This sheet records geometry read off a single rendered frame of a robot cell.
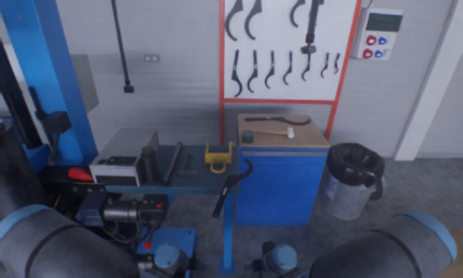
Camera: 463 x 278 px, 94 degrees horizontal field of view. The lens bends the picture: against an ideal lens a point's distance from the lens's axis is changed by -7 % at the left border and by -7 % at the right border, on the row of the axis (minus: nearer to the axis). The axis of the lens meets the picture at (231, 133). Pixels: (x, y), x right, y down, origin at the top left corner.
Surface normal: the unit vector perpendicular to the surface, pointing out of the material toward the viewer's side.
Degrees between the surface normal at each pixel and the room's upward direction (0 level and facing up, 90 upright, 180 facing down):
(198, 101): 90
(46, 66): 90
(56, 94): 90
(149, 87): 90
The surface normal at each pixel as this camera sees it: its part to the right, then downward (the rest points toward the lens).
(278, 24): 0.00, 0.49
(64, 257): 0.36, -0.58
